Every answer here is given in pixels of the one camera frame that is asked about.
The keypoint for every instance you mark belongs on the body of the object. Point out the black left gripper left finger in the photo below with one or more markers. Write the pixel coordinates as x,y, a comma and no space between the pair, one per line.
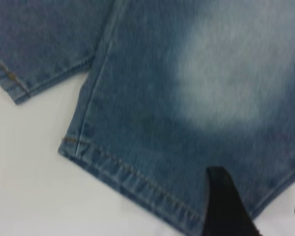
223,209

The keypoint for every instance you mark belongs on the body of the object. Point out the blue denim pants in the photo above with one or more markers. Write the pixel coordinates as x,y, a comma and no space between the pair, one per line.
162,98

